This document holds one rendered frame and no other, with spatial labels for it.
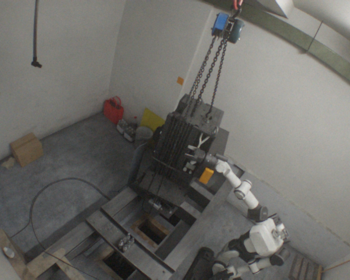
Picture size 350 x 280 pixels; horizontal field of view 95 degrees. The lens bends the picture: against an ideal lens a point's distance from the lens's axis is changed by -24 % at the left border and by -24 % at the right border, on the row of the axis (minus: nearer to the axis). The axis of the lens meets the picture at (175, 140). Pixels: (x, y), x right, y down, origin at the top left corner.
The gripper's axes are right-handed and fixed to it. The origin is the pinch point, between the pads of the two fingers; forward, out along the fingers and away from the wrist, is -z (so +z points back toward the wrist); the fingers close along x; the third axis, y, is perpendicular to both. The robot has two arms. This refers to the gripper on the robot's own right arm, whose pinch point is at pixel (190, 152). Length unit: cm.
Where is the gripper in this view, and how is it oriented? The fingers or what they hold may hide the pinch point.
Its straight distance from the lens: 148.6
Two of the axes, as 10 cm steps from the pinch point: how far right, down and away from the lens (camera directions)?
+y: 2.7, -7.6, -6.0
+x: 2.8, -5.3, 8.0
